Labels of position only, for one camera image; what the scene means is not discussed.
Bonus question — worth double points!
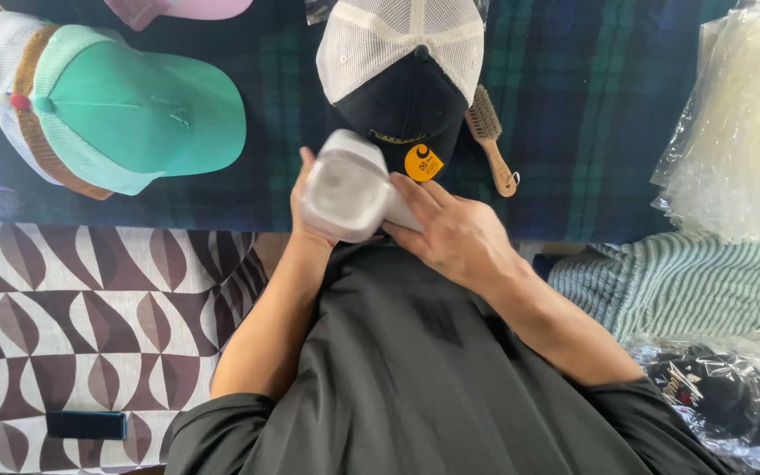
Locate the person's right hand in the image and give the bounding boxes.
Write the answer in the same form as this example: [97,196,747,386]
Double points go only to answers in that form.
[380,173,531,296]

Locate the person's left hand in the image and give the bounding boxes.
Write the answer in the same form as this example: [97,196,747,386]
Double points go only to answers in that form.
[289,146,341,249]

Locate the white handheld device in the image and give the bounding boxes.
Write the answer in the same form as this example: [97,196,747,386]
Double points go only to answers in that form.
[299,129,424,244]

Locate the wooden brush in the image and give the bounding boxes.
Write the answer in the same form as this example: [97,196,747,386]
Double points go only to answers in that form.
[464,84,521,198]

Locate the navy cap with white mesh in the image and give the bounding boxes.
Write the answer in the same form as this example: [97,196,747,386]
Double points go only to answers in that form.
[316,0,485,182]

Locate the person's dark shirt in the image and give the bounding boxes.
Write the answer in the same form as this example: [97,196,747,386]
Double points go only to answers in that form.
[164,239,740,475]

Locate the dark plaid blanket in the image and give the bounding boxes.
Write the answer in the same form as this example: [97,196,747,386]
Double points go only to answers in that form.
[0,0,737,244]

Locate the clear plastic wrapper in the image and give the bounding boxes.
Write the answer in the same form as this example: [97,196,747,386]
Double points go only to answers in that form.
[304,0,338,26]

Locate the green striped cloth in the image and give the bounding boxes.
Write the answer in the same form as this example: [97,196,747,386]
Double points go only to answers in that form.
[547,231,760,349]

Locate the teal cap with white mesh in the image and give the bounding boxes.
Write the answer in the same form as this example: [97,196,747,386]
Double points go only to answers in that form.
[32,24,248,196]

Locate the pink cap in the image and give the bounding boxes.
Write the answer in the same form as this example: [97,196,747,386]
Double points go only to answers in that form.
[103,0,254,32]

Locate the heap of clear plastic bags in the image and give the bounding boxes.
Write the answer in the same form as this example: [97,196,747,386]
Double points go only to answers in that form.
[650,0,760,244]

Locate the brown patterned cloth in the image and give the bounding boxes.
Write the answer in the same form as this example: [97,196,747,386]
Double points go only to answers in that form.
[0,221,272,475]

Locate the black cap in plastic bag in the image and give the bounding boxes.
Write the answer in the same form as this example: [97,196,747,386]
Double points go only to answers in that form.
[625,336,760,472]

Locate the dark smartphone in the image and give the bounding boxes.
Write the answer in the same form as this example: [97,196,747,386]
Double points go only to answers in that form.
[46,411,128,441]

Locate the brown and white cap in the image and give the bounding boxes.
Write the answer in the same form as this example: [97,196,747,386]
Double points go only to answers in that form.
[0,11,113,201]

